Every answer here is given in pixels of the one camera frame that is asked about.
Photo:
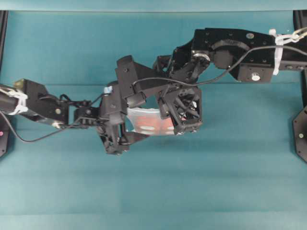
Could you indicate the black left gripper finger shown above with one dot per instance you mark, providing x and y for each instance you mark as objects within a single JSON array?
[{"x": 129, "y": 138}]

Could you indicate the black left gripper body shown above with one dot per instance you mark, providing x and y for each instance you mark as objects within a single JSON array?
[{"x": 112, "y": 115}]

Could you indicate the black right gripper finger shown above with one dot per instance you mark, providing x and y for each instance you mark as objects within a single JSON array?
[{"x": 184, "y": 106}]

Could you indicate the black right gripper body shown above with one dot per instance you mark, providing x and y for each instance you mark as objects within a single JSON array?
[{"x": 161, "y": 98}]

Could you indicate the clear zip bag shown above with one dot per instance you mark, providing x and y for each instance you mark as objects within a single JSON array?
[{"x": 135, "y": 113}]

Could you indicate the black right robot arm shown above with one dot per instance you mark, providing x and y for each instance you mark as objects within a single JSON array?
[{"x": 247, "y": 56}]

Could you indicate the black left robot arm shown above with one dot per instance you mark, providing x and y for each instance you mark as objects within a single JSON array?
[{"x": 32, "y": 101}]

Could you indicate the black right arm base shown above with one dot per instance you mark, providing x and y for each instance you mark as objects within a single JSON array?
[{"x": 299, "y": 125}]

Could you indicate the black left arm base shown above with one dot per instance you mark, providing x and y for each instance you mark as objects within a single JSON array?
[{"x": 4, "y": 136}]

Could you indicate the orange tape roll upper-left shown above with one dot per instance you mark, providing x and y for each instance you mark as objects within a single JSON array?
[{"x": 146, "y": 125}]

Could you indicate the orange tape roll upper-right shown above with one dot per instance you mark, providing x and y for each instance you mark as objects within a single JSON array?
[{"x": 166, "y": 127}]

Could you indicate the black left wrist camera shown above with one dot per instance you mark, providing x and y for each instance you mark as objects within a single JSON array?
[{"x": 137, "y": 82}]

